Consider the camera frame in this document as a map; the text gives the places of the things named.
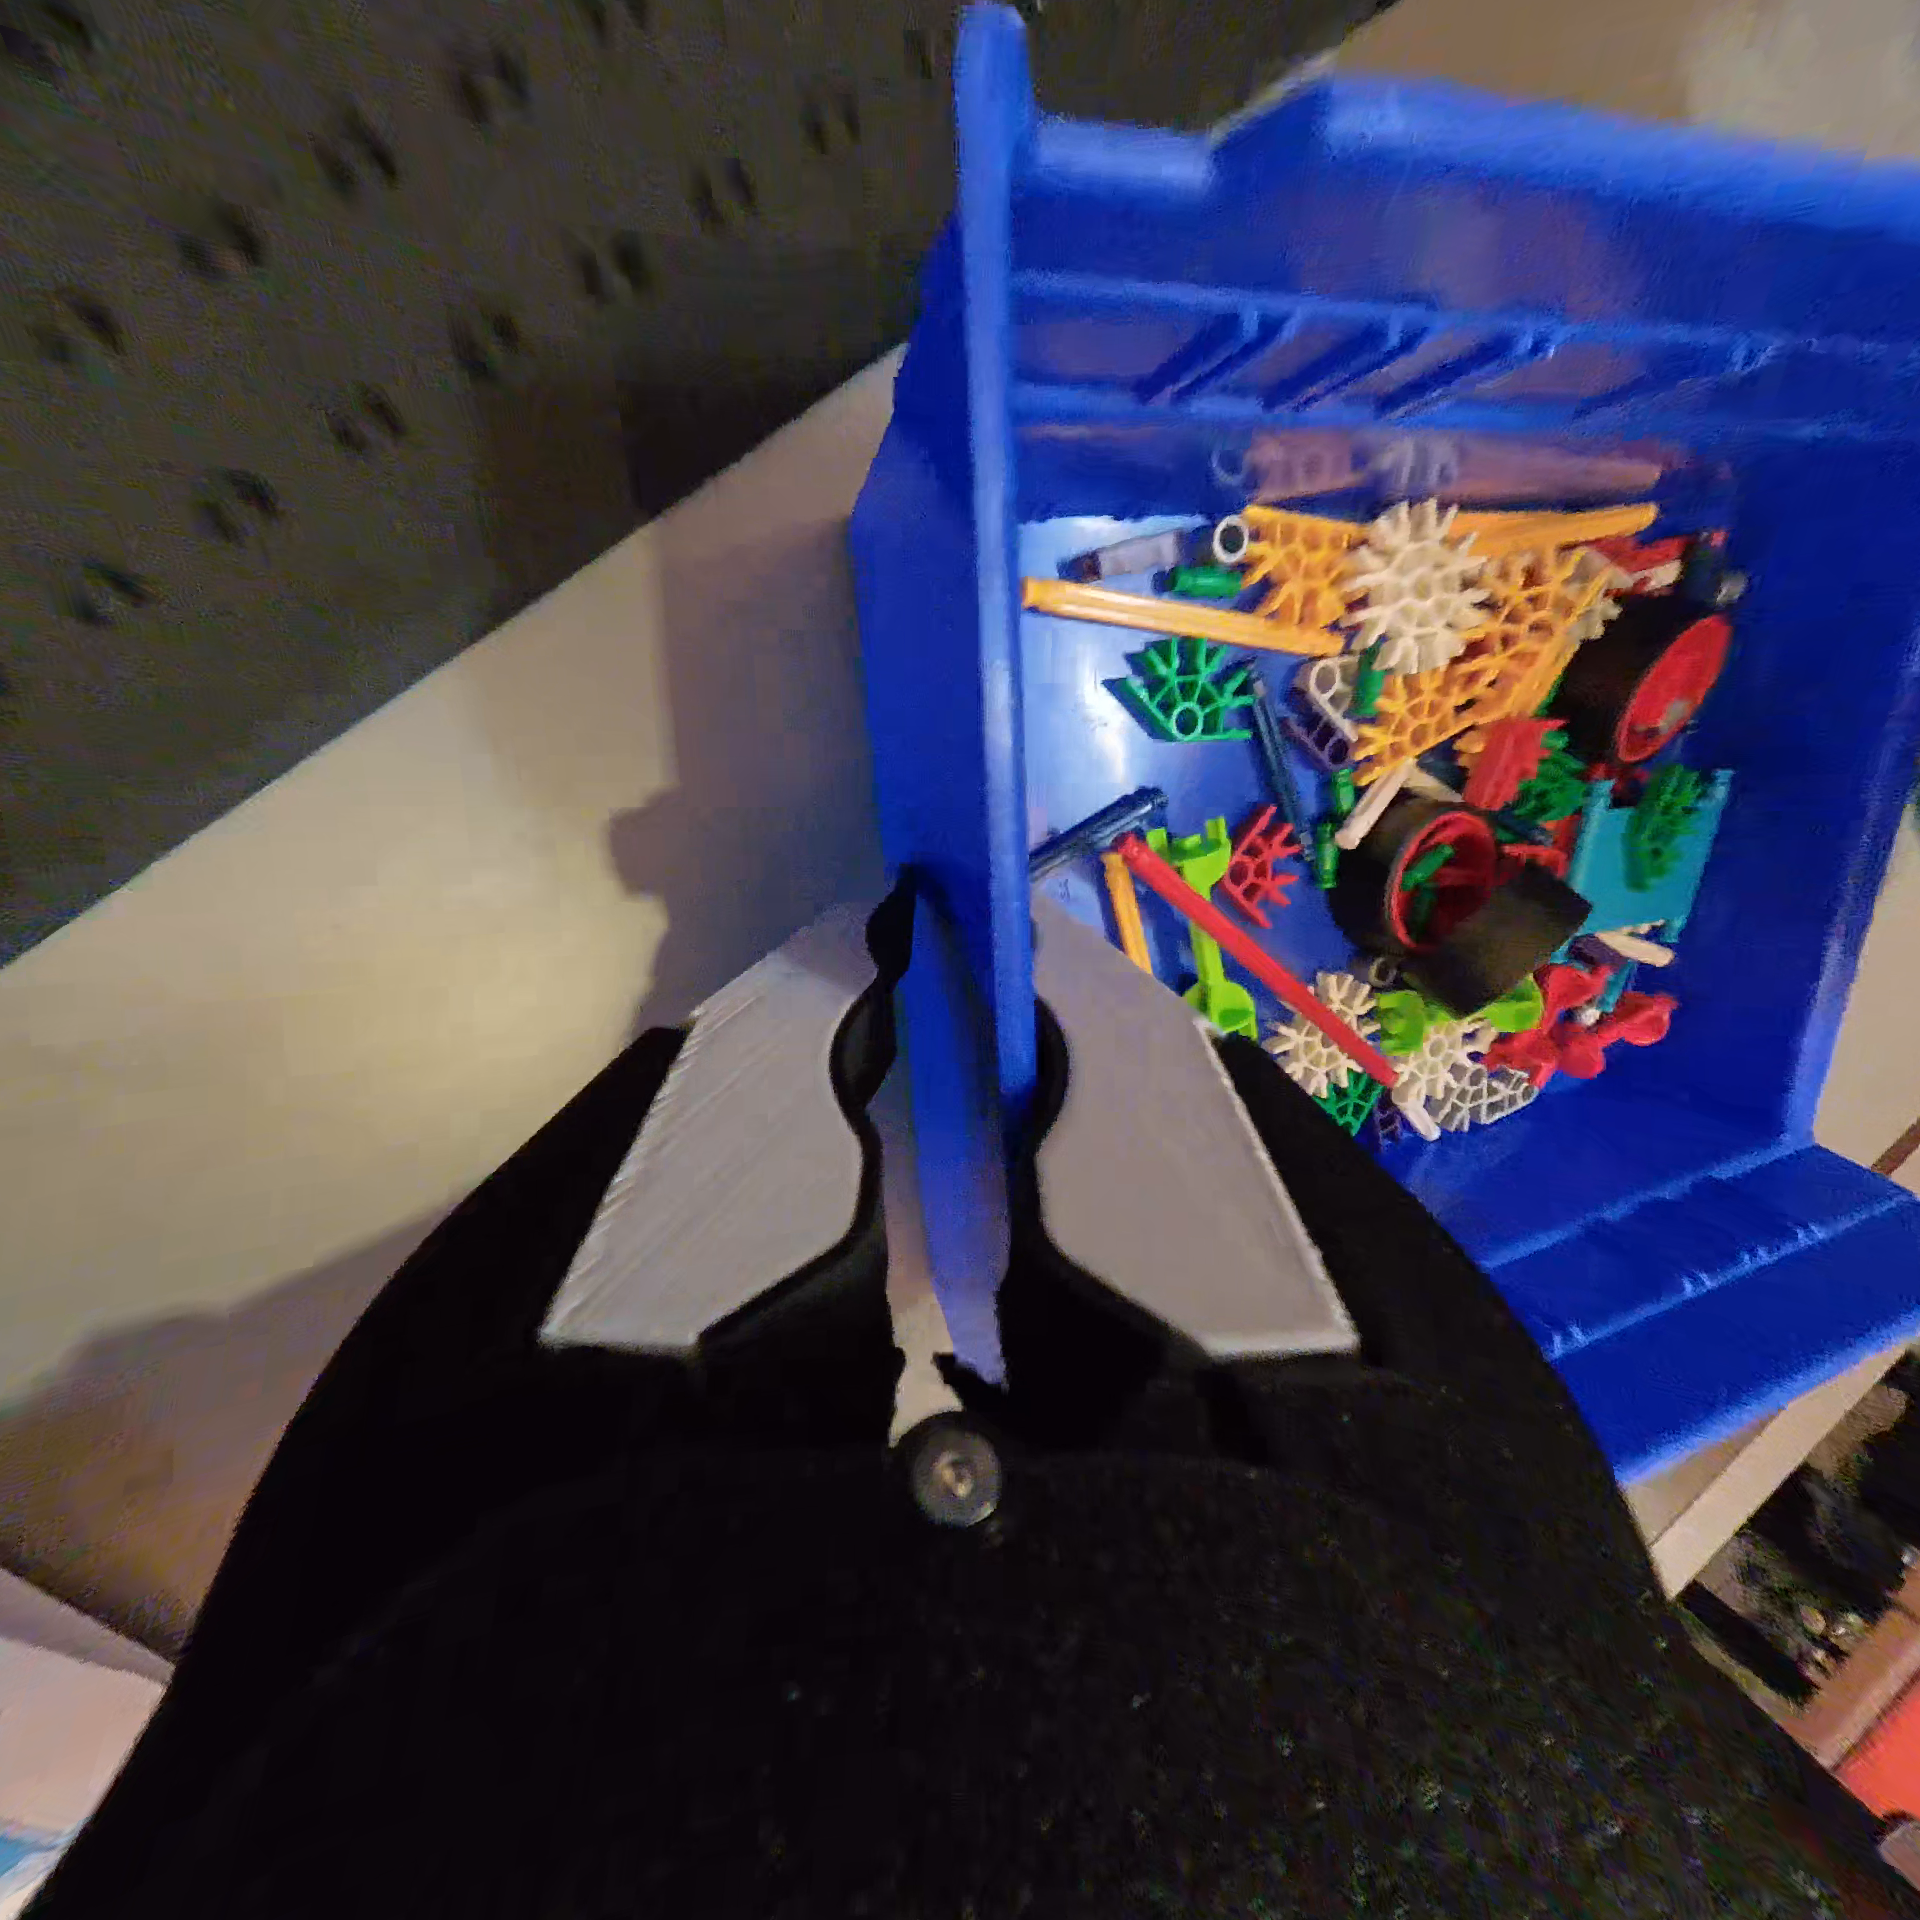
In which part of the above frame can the blue parts bin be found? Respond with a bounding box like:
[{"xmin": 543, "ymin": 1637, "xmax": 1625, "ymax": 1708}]
[{"xmin": 849, "ymin": 0, "xmax": 1920, "ymax": 1488}]

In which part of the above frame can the black perforated board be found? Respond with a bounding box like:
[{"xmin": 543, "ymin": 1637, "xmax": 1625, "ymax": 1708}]
[{"xmin": 0, "ymin": 0, "xmax": 1398, "ymax": 962}]

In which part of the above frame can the pile of colourful construction pieces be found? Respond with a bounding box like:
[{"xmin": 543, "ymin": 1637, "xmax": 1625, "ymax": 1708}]
[{"xmin": 1021, "ymin": 496, "xmax": 1749, "ymax": 1142}]

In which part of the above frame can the light blue panel piece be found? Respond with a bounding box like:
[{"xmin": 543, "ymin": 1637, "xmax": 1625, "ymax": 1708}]
[{"xmin": 1569, "ymin": 765, "xmax": 1735, "ymax": 939}]

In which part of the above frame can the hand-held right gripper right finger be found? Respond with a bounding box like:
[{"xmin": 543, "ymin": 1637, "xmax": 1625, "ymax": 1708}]
[{"xmin": 1027, "ymin": 891, "xmax": 1360, "ymax": 1362}]

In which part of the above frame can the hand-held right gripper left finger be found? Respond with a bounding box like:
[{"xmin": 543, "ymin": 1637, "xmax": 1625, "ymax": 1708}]
[{"xmin": 539, "ymin": 885, "xmax": 917, "ymax": 1362}]

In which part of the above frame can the red wheel with black tyre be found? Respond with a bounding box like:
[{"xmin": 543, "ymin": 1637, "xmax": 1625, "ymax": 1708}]
[
  {"xmin": 1552, "ymin": 609, "xmax": 1742, "ymax": 768},
  {"xmin": 1411, "ymin": 861, "xmax": 1593, "ymax": 1016},
  {"xmin": 1328, "ymin": 795, "xmax": 1502, "ymax": 962}
]

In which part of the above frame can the loose printed paper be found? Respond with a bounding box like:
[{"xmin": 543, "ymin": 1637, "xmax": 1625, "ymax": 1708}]
[{"xmin": 0, "ymin": 1568, "xmax": 174, "ymax": 1876}]

